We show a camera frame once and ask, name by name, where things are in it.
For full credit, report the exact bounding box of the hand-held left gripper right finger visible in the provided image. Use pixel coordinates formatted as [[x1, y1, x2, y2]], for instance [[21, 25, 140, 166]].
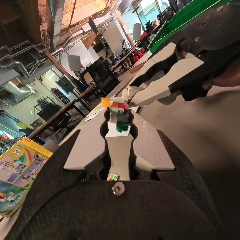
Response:
[[128, 109, 176, 172]]

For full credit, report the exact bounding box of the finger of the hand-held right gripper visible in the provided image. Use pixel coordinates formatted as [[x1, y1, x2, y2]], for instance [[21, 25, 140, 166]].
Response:
[[129, 57, 205, 107], [128, 42, 178, 89]]

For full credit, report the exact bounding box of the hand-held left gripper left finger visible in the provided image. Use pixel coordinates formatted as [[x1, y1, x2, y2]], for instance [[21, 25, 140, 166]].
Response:
[[63, 107, 109, 171]]

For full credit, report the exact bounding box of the colourful lego model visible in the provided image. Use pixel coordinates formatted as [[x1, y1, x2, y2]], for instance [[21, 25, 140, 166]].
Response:
[[101, 96, 132, 138]]

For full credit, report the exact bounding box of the lego set box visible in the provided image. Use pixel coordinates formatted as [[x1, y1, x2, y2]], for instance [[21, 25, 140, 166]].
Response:
[[0, 136, 54, 218]]

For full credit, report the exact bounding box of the person's right hand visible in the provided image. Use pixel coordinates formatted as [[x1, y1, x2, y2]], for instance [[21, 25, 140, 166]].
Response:
[[203, 60, 240, 90]]

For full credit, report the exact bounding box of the flat cardboard board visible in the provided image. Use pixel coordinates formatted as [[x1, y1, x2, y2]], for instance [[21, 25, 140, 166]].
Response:
[[129, 53, 151, 74]]

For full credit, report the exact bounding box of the green plastic bin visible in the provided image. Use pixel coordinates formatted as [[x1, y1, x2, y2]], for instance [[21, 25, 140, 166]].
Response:
[[147, 0, 228, 54]]

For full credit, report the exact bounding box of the wooden desk with black legs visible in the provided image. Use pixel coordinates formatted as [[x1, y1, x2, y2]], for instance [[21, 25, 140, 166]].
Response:
[[110, 45, 141, 73]]

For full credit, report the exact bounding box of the open instruction booklet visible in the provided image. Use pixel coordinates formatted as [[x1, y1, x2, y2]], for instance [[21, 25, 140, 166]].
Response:
[[85, 95, 139, 121]]

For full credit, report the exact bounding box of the black floor lamp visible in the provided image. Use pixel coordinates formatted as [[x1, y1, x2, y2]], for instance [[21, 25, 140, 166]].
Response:
[[132, 6, 145, 30]]

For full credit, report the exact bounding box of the black mesh office chair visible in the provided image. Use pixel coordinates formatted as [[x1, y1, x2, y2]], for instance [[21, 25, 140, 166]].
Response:
[[86, 56, 121, 98]]

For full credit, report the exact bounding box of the black monitor on stand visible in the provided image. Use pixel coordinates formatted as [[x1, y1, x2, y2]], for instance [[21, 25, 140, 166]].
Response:
[[55, 74, 78, 95]]

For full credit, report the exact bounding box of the silver ventilation duct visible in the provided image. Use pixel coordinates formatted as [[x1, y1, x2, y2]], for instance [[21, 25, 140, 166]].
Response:
[[0, 0, 85, 78]]

